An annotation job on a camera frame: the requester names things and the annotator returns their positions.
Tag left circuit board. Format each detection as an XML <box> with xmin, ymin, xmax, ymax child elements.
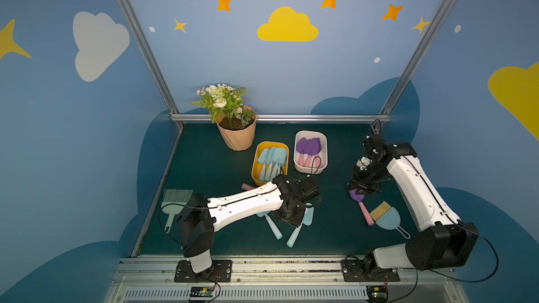
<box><xmin>189</xmin><ymin>287</ymin><xmax>214</xmax><ymax>300</ymax></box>

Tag purple square shovel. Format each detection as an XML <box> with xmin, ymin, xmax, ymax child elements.
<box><xmin>312</xmin><ymin>137</ymin><xmax>321</xmax><ymax>169</ymax></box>
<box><xmin>349</xmin><ymin>189</ymin><xmax>375</xmax><ymax>226</ymax></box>

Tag circuit board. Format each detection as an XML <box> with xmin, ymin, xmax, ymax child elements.
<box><xmin>189</xmin><ymin>287</ymin><xmax>214</xmax><ymax>300</ymax></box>
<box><xmin>366</xmin><ymin>286</ymin><xmax>388</xmax><ymax>303</ymax></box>

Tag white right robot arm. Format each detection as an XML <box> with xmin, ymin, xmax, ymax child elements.
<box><xmin>348</xmin><ymin>135</ymin><xmax>479</xmax><ymax>272</ymax></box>

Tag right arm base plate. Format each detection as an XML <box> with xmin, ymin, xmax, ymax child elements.
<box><xmin>341</xmin><ymin>258</ymin><xmax>401</xmax><ymax>283</ymax></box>

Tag rear aluminium crossbar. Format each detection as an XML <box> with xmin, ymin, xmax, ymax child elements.
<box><xmin>170</xmin><ymin>113</ymin><xmax>391</xmax><ymax>124</ymax></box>

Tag right circuit board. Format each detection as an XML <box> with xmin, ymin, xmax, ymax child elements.
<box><xmin>366</xmin><ymin>286</ymin><xmax>388</xmax><ymax>303</ymax></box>

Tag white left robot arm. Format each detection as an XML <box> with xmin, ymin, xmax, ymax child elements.
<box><xmin>178</xmin><ymin>175</ymin><xmax>321</xmax><ymax>274</ymax></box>

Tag aluminium rail front frame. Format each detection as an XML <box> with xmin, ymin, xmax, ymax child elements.
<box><xmin>104</xmin><ymin>255</ymin><xmax>468</xmax><ymax>302</ymax></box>

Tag blue hand brush tan bristles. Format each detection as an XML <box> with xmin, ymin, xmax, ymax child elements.
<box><xmin>370</xmin><ymin>201</ymin><xmax>411</xmax><ymax>239</ymax></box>

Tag light blue pointed shovel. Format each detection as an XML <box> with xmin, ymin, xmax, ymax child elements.
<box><xmin>258</xmin><ymin>148</ymin><xmax>270</xmax><ymax>182</ymax></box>
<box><xmin>286</xmin><ymin>207</ymin><xmax>314</xmax><ymax>248</ymax></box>

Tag left aluminium frame post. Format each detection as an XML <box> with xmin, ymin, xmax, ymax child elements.
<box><xmin>117</xmin><ymin>0</ymin><xmax>184</xmax><ymax>132</ymax></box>

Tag right aluminium frame post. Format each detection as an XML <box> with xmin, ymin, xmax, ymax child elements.
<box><xmin>371</xmin><ymin>0</ymin><xmax>457</xmax><ymax>133</ymax></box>

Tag aluminium frame post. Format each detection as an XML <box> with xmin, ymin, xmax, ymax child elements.
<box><xmin>371</xmin><ymin>0</ymin><xmax>457</xmax><ymax>133</ymax></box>
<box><xmin>117</xmin><ymin>0</ymin><xmax>184</xmax><ymax>132</ymax></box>

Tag yellow plastic storage box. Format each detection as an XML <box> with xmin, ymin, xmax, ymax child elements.
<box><xmin>251</xmin><ymin>141</ymin><xmax>289</xmax><ymax>186</ymax></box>

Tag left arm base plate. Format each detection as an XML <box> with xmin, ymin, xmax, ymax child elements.
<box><xmin>173</xmin><ymin>260</ymin><xmax>232</xmax><ymax>283</ymax></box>

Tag potted white flower plant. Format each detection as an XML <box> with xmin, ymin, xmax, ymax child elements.
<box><xmin>190</xmin><ymin>84</ymin><xmax>257</xmax><ymax>152</ymax></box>

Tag purple pointed shovel pink handle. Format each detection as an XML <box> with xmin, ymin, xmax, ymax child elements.
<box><xmin>296</xmin><ymin>137</ymin><xmax>308</xmax><ymax>166</ymax></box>

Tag white plastic storage box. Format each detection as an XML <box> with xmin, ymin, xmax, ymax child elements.
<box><xmin>293</xmin><ymin>130</ymin><xmax>328</xmax><ymax>175</ymax></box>

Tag purple square shovel lying sideways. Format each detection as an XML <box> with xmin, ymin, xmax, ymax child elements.
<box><xmin>241</xmin><ymin>183</ymin><xmax>254</xmax><ymax>191</ymax></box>

